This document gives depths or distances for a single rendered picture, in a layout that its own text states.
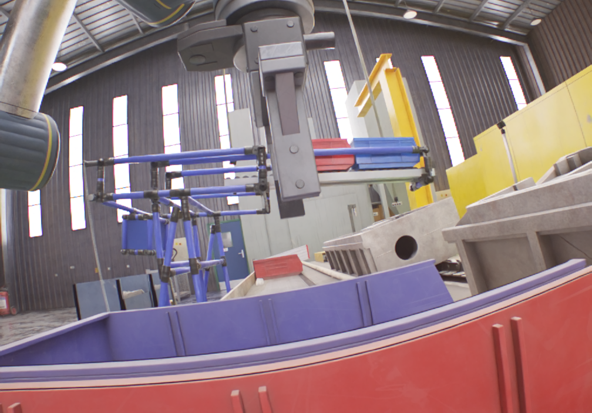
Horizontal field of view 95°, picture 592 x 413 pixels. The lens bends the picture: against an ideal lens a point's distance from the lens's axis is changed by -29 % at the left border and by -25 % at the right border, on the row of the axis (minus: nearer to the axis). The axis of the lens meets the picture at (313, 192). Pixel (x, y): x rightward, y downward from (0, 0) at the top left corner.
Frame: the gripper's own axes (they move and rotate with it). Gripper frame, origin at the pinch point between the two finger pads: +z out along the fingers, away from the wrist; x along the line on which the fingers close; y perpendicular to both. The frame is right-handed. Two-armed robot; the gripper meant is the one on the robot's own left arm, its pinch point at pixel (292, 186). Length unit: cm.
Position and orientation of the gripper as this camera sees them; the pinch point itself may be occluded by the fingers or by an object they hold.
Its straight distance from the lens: 31.1
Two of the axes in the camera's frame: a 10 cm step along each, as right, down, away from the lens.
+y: 9.8, -1.6, 1.3
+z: 1.8, 9.7, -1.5
